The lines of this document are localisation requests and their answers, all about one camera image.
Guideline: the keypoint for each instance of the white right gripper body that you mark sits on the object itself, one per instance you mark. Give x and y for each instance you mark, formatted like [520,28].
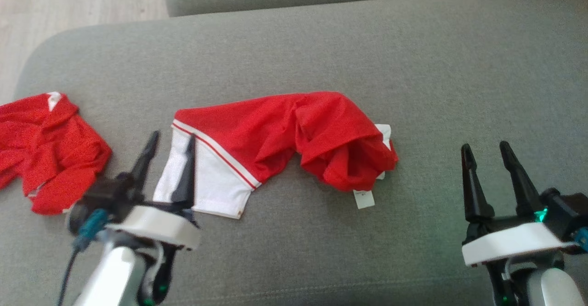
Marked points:
[510,244]

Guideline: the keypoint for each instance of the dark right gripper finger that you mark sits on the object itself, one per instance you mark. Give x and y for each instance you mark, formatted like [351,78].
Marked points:
[473,191]
[521,186]

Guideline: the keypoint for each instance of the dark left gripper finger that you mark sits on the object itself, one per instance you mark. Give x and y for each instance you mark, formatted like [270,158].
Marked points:
[187,177]
[144,163]

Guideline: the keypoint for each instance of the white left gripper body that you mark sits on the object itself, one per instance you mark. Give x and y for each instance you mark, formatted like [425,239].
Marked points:
[156,228]

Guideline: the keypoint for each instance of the red shorts white stripe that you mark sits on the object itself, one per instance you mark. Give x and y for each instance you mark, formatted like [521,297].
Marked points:
[50,154]

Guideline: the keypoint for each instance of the red shirt white sleeves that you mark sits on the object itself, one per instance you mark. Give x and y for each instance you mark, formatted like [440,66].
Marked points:
[275,131]

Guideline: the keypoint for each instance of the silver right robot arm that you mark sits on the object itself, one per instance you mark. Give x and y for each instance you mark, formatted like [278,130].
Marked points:
[553,287]

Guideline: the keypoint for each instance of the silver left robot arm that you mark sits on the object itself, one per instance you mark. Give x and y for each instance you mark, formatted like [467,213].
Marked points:
[117,274]

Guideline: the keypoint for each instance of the grey sofa seat cushion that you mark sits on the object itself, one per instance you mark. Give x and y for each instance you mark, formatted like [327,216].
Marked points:
[321,53]

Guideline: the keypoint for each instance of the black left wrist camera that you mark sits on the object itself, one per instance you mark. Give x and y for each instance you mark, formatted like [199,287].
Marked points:
[108,195]

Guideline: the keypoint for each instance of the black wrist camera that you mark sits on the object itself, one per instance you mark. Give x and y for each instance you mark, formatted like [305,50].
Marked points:
[567,212]
[108,195]

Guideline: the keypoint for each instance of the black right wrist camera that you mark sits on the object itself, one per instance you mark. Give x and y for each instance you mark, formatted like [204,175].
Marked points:
[567,212]

